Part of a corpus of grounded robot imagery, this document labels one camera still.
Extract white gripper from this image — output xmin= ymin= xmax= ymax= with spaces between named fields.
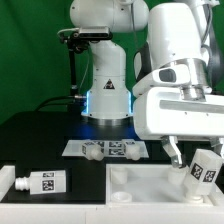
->
xmin=133 ymin=87 xmax=224 ymax=168

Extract white square tabletop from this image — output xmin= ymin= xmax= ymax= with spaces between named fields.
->
xmin=105 ymin=163 xmax=224 ymax=206

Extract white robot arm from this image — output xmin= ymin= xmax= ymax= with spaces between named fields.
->
xmin=70 ymin=0 xmax=224 ymax=167

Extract white sheet with tags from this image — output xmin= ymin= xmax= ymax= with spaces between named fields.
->
xmin=62 ymin=140 xmax=149 ymax=158

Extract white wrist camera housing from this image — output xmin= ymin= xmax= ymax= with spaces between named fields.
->
xmin=132 ymin=64 xmax=190 ymax=97

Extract black cables on table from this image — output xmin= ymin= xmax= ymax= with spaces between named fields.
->
xmin=34 ymin=94 xmax=88 ymax=113

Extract grey camera on stand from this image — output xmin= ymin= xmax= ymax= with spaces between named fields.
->
xmin=57 ymin=26 xmax=112 ymax=42

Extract black camera stand pole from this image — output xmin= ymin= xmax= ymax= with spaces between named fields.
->
xmin=67 ymin=41 xmax=86 ymax=112

